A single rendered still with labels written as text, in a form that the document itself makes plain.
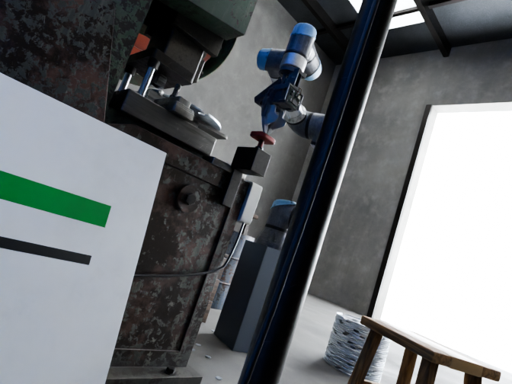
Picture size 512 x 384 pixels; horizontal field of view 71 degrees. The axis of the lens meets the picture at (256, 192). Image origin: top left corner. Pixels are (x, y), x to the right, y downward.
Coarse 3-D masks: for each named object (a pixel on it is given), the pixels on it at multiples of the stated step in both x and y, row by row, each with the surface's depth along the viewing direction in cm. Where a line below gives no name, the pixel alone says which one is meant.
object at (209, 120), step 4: (164, 96) 112; (168, 96) 112; (192, 104) 113; (192, 108) 115; (196, 108) 114; (196, 112) 117; (200, 112) 116; (196, 116) 121; (200, 116) 120; (204, 116) 118; (208, 116) 117; (212, 116) 118; (204, 120) 123; (208, 120) 122; (212, 120) 120; (216, 120) 121; (208, 124) 126; (212, 124) 125; (216, 124) 123; (216, 128) 127; (220, 128) 126
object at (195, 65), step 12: (168, 12) 119; (156, 24) 123; (168, 24) 115; (156, 36) 119; (168, 36) 112; (180, 36) 114; (168, 48) 112; (180, 48) 115; (192, 48) 118; (180, 60) 115; (192, 60) 118; (192, 72) 119
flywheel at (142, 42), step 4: (140, 36) 150; (144, 36) 151; (136, 40) 149; (140, 40) 150; (144, 40) 151; (148, 40) 152; (136, 44) 149; (140, 44) 150; (144, 44) 151; (136, 48) 146; (140, 48) 150; (144, 48) 152; (132, 52) 145; (136, 52) 146; (208, 56) 169; (204, 60) 168
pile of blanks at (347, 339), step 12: (336, 324) 186; (348, 324) 179; (336, 336) 182; (348, 336) 177; (360, 336) 178; (336, 348) 179; (348, 348) 175; (360, 348) 176; (384, 348) 177; (336, 360) 177; (348, 360) 173; (384, 360) 177; (348, 372) 172; (372, 372) 172
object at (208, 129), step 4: (192, 120) 124; (196, 120) 123; (200, 120) 124; (192, 124) 124; (196, 124) 125; (200, 124) 125; (204, 124) 125; (200, 128) 130; (204, 128) 128; (208, 128) 126; (212, 128) 127; (208, 132) 131; (212, 132) 130; (216, 132) 129; (220, 132) 130; (216, 136) 134; (220, 136) 132; (224, 136) 131
